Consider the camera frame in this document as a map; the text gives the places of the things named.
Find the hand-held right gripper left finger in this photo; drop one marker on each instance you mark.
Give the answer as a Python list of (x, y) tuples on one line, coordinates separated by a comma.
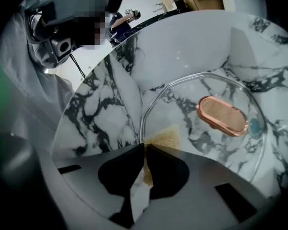
[(93, 190)]

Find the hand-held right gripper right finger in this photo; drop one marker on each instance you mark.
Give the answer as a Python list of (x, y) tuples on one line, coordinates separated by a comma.
[(201, 190)]

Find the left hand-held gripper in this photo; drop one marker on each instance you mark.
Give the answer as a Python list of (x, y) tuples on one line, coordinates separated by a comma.
[(60, 47)]

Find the beige loofah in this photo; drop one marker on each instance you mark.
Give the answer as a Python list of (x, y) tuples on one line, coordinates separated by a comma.
[(165, 138)]

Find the black marble table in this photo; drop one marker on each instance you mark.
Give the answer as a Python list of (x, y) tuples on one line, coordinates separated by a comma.
[(146, 24)]

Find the small chrome table faucet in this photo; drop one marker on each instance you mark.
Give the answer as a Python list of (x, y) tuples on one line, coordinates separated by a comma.
[(162, 7)]

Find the teal sink drain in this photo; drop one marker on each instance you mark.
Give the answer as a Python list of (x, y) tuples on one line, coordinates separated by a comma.
[(255, 128)]

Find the black pump soap dispenser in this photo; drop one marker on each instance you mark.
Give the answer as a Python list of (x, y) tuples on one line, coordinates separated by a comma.
[(178, 2)]

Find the person's grey jacket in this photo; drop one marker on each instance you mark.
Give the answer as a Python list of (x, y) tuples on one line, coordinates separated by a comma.
[(26, 92)]

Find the white marble sink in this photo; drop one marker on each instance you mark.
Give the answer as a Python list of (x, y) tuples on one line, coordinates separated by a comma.
[(182, 44)]

